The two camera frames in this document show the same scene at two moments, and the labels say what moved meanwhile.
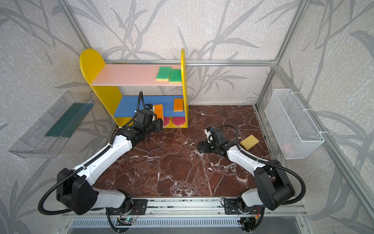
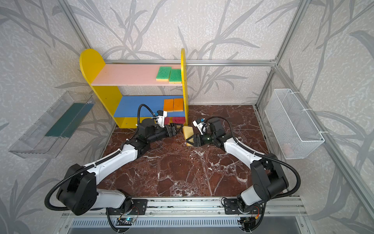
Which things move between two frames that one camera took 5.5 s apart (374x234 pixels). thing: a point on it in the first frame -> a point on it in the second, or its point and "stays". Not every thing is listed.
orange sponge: [178, 105] stays
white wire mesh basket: [297, 134] stays
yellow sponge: [158, 111] -> [168, 105]
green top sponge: [163, 74] stays
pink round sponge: [178, 121] stays
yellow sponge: [249, 142] -> [188, 132]
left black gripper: [158, 125] -> [171, 130]
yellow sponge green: [175, 77] stays
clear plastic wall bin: [49, 137] stays
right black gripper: [203, 147] -> [197, 139]
